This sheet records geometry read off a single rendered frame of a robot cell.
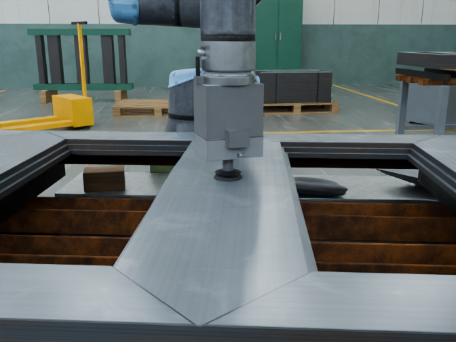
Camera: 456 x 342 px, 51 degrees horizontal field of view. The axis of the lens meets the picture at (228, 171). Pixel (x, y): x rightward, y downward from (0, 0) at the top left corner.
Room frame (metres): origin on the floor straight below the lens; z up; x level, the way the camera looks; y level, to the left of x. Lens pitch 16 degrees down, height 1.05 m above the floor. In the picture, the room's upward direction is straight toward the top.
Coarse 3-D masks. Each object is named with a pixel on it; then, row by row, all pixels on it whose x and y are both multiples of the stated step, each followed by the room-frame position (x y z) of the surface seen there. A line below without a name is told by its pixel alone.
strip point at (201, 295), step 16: (128, 272) 0.40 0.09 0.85; (144, 272) 0.40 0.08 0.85; (160, 272) 0.40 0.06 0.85; (176, 272) 0.40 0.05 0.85; (192, 272) 0.40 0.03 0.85; (208, 272) 0.40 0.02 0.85; (224, 272) 0.40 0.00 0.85; (240, 272) 0.40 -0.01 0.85; (256, 272) 0.40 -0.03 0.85; (272, 272) 0.40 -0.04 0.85; (288, 272) 0.40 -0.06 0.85; (304, 272) 0.40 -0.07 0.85; (144, 288) 0.37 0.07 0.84; (160, 288) 0.37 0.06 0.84; (176, 288) 0.37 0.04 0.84; (192, 288) 0.37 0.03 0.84; (208, 288) 0.37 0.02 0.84; (224, 288) 0.37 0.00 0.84; (240, 288) 0.37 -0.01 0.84; (256, 288) 0.37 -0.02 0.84; (272, 288) 0.37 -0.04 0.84; (176, 304) 0.34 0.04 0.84; (192, 304) 0.34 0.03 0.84; (208, 304) 0.34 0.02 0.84; (224, 304) 0.34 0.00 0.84; (240, 304) 0.34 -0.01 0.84; (192, 320) 0.32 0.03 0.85; (208, 320) 0.32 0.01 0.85
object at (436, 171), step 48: (96, 144) 0.98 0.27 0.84; (144, 144) 0.97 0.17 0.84; (288, 144) 0.96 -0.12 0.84; (336, 144) 0.95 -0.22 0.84; (384, 144) 0.95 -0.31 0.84; (0, 192) 0.69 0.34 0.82; (0, 336) 0.32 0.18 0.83; (48, 336) 0.32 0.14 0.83; (96, 336) 0.32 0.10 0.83; (144, 336) 0.32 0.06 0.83; (192, 336) 0.31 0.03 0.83; (240, 336) 0.31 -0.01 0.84; (288, 336) 0.31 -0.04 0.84; (336, 336) 0.31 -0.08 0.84; (384, 336) 0.31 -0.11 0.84; (432, 336) 0.30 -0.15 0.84
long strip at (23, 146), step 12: (24, 132) 1.05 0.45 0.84; (36, 132) 1.05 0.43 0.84; (0, 144) 0.93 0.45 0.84; (12, 144) 0.93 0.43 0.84; (24, 144) 0.93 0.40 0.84; (36, 144) 0.93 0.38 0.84; (48, 144) 0.93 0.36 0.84; (0, 156) 0.83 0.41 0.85; (12, 156) 0.83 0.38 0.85; (24, 156) 0.83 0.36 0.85; (0, 168) 0.75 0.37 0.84
